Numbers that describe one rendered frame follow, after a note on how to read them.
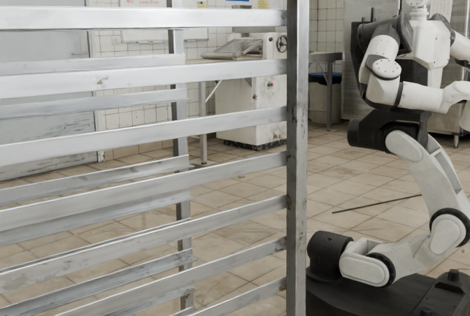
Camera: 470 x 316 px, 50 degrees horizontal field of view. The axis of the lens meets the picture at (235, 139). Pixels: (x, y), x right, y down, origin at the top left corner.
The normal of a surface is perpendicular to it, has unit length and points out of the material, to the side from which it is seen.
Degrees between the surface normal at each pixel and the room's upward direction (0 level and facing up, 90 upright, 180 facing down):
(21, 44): 90
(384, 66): 32
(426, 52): 86
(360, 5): 90
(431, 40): 86
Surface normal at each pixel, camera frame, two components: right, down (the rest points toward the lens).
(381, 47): 0.00, -0.71
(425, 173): -0.43, 0.57
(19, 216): 0.60, 0.15
